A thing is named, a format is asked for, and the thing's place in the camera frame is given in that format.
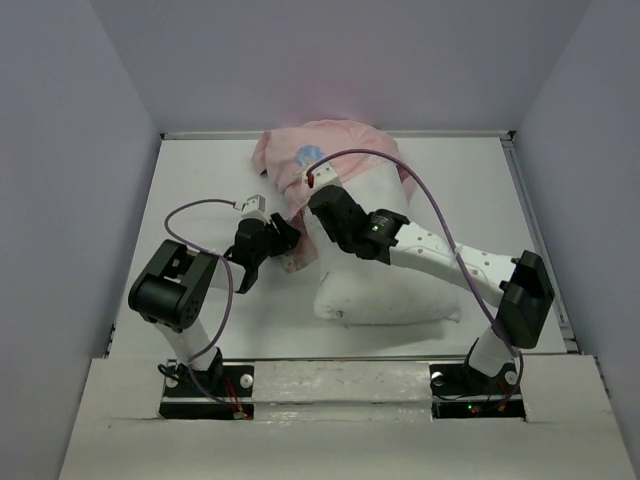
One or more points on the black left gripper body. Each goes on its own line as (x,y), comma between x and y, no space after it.
(269,239)

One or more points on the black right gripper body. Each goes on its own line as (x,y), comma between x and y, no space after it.
(341,240)

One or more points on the white pillow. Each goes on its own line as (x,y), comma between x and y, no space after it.
(355,292)

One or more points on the pink printed pillowcase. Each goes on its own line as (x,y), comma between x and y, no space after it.
(283,156)

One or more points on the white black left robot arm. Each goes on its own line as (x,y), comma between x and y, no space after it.
(171,289)

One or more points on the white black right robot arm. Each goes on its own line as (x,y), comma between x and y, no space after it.
(515,293)

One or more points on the white foam front board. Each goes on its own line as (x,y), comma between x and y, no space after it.
(347,420)

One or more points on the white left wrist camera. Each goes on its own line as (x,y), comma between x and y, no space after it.
(253,208)

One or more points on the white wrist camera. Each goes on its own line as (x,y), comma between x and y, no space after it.
(322,176)
(253,208)

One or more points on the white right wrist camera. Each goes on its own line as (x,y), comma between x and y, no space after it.
(322,176)

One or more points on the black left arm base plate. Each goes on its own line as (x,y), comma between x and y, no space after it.
(231,398)

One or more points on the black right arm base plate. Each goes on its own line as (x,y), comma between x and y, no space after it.
(460,392)

